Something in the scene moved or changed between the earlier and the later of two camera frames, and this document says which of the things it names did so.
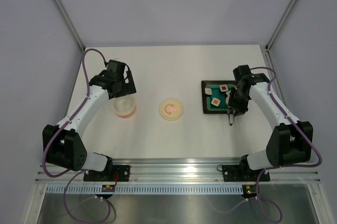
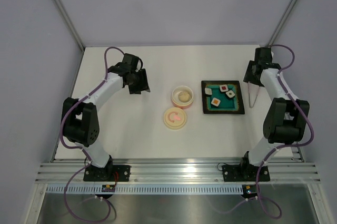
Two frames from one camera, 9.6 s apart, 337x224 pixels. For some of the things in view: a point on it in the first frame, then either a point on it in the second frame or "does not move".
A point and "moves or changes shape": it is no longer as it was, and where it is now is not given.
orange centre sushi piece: x=215 y=101 does not move
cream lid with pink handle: x=171 y=110 → x=175 y=118
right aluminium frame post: x=274 y=33 does not move
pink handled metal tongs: x=231 y=118 moves or changes shape
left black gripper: x=128 y=88 → x=143 y=86
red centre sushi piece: x=224 y=88 does not move
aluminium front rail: x=177 y=171 does not move
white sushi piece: x=208 y=91 does not move
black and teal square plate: x=215 y=96 does not move
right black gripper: x=240 y=109 → x=248 y=76
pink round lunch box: x=124 y=107 → x=175 y=97
